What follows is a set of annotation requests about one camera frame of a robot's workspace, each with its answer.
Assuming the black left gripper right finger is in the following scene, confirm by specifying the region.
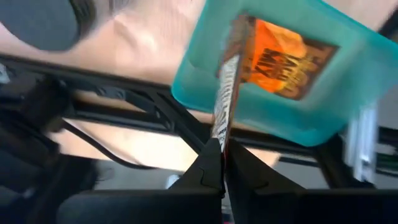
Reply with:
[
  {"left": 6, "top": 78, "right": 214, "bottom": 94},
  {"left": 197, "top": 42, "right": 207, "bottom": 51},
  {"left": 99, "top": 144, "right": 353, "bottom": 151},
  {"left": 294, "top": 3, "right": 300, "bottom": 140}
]
[{"left": 226, "top": 139, "right": 398, "bottom": 224}]

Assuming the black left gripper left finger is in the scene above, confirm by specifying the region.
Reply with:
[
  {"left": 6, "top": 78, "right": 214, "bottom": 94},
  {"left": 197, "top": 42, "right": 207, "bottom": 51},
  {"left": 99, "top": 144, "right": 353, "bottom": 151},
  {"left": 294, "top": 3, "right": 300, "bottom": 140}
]
[{"left": 57, "top": 138, "right": 225, "bottom": 224}]

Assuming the brown orange spice packet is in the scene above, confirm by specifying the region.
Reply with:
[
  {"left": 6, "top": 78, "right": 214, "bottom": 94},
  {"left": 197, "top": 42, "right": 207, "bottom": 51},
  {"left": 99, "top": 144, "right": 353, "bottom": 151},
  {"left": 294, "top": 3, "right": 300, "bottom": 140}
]
[
  {"left": 241, "top": 18, "right": 340, "bottom": 101},
  {"left": 211, "top": 14, "right": 257, "bottom": 153}
]

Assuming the green plastic bin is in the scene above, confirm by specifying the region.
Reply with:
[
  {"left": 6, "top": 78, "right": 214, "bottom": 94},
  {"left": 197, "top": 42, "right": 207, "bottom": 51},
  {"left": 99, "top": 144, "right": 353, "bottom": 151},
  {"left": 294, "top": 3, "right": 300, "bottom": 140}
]
[{"left": 170, "top": 0, "right": 398, "bottom": 147}]

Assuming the purple-label spice jar black lid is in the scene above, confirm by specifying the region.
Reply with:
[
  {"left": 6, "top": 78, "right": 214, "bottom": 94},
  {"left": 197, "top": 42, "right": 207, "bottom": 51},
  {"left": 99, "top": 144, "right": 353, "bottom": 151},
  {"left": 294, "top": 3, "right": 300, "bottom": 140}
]
[{"left": 0, "top": 0, "right": 97, "bottom": 52}]

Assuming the silver frame post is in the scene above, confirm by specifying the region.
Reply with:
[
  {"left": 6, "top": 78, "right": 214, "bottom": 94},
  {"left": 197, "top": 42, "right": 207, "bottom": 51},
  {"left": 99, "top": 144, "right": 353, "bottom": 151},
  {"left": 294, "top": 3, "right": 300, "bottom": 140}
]
[{"left": 345, "top": 102, "right": 380, "bottom": 184}]

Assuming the black table frame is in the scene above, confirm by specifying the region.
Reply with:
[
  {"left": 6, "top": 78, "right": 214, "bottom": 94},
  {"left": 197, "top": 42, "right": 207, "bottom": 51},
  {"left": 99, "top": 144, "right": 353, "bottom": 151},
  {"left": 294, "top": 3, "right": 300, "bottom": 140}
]
[{"left": 0, "top": 54, "right": 398, "bottom": 187}]

